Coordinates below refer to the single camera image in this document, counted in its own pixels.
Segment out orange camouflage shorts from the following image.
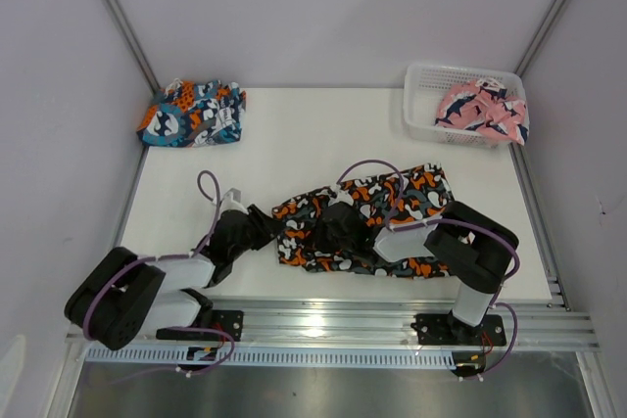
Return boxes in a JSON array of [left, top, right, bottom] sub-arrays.
[[272, 163, 455, 278]]

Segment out blue orange patterned shorts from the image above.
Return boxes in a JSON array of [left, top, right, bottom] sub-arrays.
[[136, 79, 247, 149]]

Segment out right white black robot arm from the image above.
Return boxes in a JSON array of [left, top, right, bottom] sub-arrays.
[[313, 201, 520, 344]]

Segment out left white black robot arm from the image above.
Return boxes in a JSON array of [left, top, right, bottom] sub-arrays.
[[64, 205, 282, 350]]

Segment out pink white patterned shorts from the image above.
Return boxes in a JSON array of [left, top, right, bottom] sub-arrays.
[[434, 77, 529, 145]]

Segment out white perforated plastic basket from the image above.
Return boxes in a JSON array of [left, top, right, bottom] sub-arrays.
[[403, 62, 527, 148]]

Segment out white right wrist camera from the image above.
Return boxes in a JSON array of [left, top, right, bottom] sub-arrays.
[[328, 184, 354, 207]]

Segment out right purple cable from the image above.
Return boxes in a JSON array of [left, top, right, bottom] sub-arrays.
[[336, 159, 520, 380]]

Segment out purple cable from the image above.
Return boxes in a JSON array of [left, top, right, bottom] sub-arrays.
[[82, 170, 236, 385], [336, 159, 520, 380]]

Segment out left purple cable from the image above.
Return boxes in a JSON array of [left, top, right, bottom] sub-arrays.
[[82, 170, 236, 385]]

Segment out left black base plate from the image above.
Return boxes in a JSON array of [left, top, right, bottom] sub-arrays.
[[155, 307, 246, 343]]

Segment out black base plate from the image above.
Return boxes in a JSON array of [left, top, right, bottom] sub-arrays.
[[410, 313, 506, 347], [155, 307, 246, 343]]

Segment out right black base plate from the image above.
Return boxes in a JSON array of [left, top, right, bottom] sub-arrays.
[[410, 313, 506, 347]]

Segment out white slotted cable duct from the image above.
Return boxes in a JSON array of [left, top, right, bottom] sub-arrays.
[[85, 345, 456, 370]]

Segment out aluminium front rail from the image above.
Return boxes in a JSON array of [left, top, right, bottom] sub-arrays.
[[215, 298, 601, 351]]

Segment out right aluminium frame post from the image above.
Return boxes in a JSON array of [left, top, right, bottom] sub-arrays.
[[514, 0, 571, 77]]

